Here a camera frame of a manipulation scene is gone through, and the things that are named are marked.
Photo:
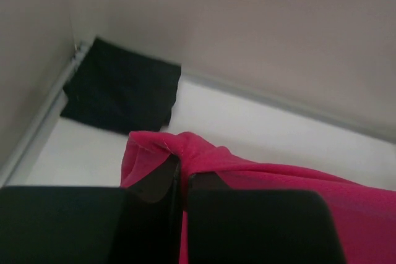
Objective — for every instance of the black folded t-shirt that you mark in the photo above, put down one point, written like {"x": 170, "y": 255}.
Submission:
{"x": 121, "y": 91}

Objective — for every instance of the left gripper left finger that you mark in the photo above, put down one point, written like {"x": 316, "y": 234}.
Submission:
{"x": 61, "y": 224}

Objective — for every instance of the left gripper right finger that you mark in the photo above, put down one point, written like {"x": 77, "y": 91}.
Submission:
{"x": 226, "y": 225}

